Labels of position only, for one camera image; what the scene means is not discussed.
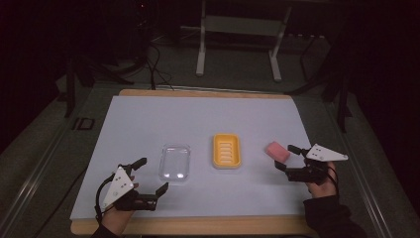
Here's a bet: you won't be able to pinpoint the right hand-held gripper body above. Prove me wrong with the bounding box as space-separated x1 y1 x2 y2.
284 143 350 186

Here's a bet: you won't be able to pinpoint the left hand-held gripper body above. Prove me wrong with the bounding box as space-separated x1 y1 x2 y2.
100 164 158 212

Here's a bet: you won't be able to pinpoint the pink soap bar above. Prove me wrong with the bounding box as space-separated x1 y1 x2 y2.
264 141 291 164

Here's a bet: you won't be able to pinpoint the clear plastic tray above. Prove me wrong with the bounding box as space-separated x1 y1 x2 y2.
157 143 192 183

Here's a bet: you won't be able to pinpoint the yellow soap dish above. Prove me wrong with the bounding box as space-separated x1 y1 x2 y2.
211 133 243 171

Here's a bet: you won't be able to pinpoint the person's right hand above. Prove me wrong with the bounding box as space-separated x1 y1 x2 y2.
304 161 340 200

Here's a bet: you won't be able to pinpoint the person's left hand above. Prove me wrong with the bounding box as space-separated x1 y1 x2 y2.
99 174 141 237

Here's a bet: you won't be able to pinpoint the wooden table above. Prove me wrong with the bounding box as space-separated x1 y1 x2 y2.
69 88 319 237

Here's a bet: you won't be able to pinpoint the black tripod stand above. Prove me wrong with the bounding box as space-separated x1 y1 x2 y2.
286 62 354 134
55 54 136 119

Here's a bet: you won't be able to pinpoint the white table mat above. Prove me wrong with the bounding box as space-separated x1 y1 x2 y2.
69 95 313 221

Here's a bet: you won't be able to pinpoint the white metal stand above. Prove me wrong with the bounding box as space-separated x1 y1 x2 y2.
179 0 293 83

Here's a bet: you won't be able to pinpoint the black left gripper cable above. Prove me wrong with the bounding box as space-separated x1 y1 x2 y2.
94 174 117 226

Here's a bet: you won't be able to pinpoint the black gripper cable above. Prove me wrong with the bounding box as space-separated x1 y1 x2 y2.
326 165 341 196
94 174 117 226

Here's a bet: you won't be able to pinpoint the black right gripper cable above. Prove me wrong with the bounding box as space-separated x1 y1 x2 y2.
326 165 341 196

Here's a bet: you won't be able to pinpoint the black floor bracket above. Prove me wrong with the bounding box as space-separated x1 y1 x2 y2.
71 116 96 132

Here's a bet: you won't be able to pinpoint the black floor cables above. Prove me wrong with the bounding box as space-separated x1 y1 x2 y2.
144 19 175 91

